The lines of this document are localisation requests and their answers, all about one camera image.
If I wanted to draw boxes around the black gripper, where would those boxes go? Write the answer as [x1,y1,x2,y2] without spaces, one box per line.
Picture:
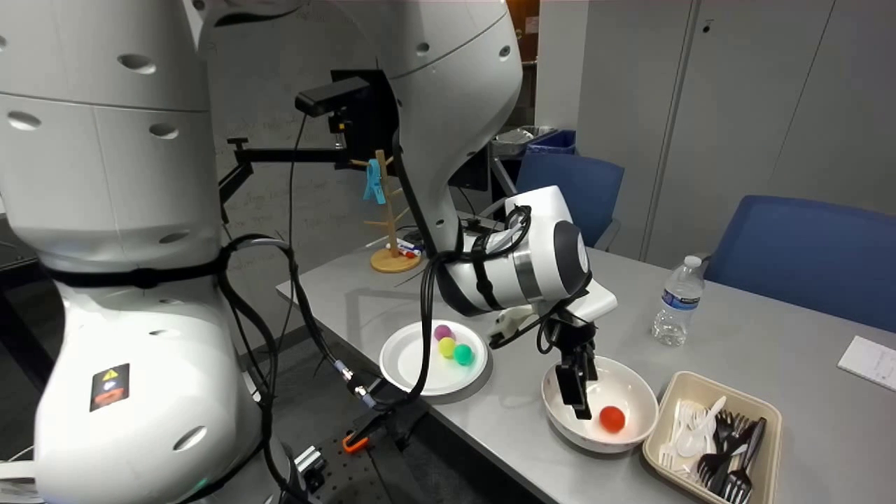
[541,310,601,422]

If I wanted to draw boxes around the red ball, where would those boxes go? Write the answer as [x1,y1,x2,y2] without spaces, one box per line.
[597,403,627,437]

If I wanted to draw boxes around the white bowl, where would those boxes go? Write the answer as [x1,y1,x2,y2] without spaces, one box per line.
[538,353,660,457]

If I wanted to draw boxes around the white foam plate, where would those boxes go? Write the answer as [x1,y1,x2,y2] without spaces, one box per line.
[374,315,492,399]

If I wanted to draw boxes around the plate with food back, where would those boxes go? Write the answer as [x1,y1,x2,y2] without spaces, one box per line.
[360,149,427,277]

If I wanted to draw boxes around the white plastic cutlery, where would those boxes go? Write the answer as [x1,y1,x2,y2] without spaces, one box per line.
[655,394,728,469]

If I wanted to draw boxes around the clear plastic water bottle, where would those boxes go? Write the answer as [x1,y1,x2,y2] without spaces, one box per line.
[648,252,709,349]

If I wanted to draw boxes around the black plastic forks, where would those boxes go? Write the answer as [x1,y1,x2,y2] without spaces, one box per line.
[697,409,769,504]

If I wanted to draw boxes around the beige cutlery tray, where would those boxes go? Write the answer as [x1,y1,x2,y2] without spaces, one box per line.
[639,366,784,504]

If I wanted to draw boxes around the blue office chair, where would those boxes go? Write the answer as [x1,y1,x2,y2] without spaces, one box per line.
[515,149,627,252]
[703,193,896,335]

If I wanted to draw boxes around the orange clamp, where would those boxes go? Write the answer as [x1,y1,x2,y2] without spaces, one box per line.
[339,427,371,458]

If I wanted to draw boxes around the blue bin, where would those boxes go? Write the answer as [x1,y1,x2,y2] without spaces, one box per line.
[528,125,583,157]

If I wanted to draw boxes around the white paper sheet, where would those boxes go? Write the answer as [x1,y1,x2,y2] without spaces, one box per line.
[833,333,896,391]

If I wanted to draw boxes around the white cabinet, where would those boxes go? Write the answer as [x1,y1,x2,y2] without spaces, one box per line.
[576,0,896,268]

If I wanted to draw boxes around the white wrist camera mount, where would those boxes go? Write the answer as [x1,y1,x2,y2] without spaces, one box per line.
[486,280,622,349]

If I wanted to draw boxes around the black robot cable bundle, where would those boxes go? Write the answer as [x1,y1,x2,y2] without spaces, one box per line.
[216,231,441,504]

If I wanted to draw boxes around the black camera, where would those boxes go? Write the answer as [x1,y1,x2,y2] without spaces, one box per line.
[294,66,401,157]

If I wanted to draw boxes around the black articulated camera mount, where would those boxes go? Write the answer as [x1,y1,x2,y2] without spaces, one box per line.
[216,135,374,214]

